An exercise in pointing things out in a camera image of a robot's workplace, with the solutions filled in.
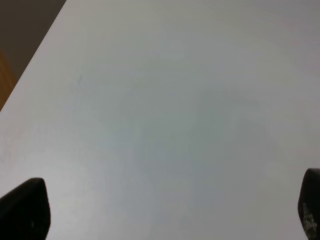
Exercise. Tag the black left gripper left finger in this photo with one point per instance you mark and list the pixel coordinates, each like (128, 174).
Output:
(25, 212)

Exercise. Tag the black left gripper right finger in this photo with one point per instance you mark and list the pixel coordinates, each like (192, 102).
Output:
(309, 204)

